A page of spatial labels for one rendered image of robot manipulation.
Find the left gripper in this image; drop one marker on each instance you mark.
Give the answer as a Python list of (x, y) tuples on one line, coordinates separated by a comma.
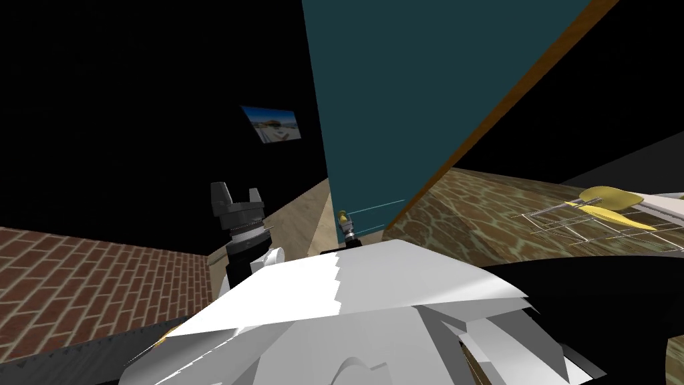
[(240, 213)]

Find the framed landscape wall picture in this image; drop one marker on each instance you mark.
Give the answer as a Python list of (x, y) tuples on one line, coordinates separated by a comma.
[(273, 126)]

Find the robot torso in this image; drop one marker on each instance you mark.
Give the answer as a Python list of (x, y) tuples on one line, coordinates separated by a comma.
[(374, 299)]

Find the teal door leaf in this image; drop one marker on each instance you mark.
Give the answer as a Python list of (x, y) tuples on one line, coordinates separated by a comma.
[(417, 107)]

